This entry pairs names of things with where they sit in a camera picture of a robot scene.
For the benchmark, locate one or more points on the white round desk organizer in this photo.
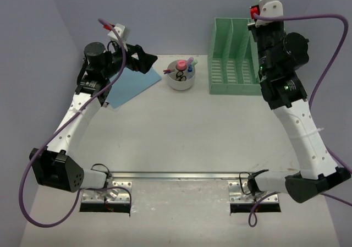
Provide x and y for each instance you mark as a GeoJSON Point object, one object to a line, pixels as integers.
{"type": "Point", "coordinates": [179, 85]}

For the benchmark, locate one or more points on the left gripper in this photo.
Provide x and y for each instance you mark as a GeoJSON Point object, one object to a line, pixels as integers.
{"type": "Point", "coordinates": [133, 56]}

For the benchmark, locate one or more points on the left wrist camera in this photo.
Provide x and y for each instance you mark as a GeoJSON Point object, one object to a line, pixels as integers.
{"type": "Point", "coordinates": [119, 29]}

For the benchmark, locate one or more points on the small clear spray bottle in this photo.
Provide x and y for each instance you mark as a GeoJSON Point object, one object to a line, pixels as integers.
{"type": "Point", "coordinates": [190, 72]}

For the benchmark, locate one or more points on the black handled scissors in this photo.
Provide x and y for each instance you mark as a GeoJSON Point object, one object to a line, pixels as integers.
{"type": "Point", "coordinates": [180, 76]}

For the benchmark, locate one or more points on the green file rack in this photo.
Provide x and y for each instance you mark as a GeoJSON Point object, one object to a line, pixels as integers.
{"type": "Point", "coordinates": [232, 59]}

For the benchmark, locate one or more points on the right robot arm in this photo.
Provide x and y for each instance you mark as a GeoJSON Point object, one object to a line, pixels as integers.
{"type": "Point", "coordinates": [280, 54]}

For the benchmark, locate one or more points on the blue clipboard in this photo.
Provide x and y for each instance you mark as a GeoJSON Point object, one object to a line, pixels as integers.
{"type": "Point", "coordinates": [129, 85]}

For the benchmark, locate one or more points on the green highlighter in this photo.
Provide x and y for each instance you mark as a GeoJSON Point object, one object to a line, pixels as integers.
{"type": "Point", "coordinates": [194, 63]}

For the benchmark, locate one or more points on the purple highlighter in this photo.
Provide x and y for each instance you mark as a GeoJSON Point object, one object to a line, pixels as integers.
{"type": "Point", "coordinates": [190, 60]}

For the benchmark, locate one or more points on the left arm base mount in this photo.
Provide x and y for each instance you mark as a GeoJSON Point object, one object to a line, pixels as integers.
{"type": "Point", "coordinates": [115, 197]}

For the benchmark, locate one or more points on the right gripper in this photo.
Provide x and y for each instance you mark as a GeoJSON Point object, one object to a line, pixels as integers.
{"type": "Point", "coordinates": [258, 32]}

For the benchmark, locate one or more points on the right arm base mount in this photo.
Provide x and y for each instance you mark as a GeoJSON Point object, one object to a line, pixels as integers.
{"type": "Point", "coordinates": [241, 201]}

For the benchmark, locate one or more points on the green clipboard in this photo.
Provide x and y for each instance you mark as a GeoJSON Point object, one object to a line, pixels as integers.
{"type": "Point", "coordinates": [254, 9]}

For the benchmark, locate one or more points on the pink glue bottle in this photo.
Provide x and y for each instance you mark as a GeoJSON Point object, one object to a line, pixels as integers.
{"type": "Point", "coordinates": [181, 65]}

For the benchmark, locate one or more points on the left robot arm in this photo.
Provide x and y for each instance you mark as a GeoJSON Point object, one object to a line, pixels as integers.
{"type": "Point", "coordinates": [55, 166]}

